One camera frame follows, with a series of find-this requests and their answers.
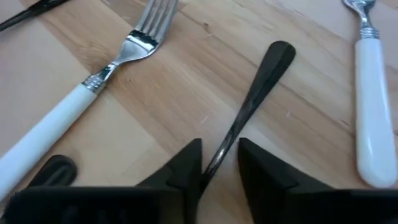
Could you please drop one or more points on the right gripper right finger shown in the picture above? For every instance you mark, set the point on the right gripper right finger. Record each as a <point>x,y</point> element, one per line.
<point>261,180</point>

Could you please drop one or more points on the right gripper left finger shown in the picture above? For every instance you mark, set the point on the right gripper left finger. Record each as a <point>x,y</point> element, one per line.
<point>186,168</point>

